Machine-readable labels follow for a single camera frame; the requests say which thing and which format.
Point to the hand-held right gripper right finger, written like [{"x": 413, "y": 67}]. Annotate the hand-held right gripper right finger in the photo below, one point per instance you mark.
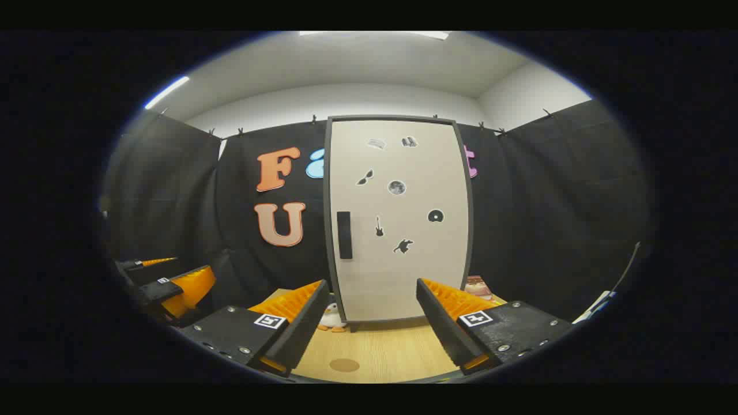
[{"x": 444, "y": 328}]

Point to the penguin plush toy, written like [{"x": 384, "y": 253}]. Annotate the penguin plush toy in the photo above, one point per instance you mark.
[{"x": 332, "y": 316}]

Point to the white flat object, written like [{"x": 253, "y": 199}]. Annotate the white flat object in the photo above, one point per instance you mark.
[{"x": 594, "y": 305}]

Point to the brown cover book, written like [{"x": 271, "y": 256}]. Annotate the brown cover book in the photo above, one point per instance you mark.
[{"x": 477, "y": 286}]

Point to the grey cabinet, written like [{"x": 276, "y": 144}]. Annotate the grey cabinet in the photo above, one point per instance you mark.
[{"x": 327, "y": 190}]

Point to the black backdrop cloth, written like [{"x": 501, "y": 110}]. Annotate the black backdrop cloth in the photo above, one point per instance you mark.
[{"x": 548, "y": 202}]

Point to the round brown coaster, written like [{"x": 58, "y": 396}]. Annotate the round brown coaster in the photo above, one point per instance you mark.
[{"x": 344, "y": 365}]

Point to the white cabinet door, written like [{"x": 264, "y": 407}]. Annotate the white cabinet door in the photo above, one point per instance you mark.
[{"x": 398, "y": 271}]

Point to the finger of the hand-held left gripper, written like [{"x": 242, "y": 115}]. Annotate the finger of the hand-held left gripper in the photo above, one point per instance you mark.
[
  {"x": 190, "y": 288},
  {"x": 144, "y": 264}
]

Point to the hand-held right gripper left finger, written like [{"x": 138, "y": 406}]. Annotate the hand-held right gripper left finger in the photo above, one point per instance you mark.
[{"x": 300, "y": 334}]

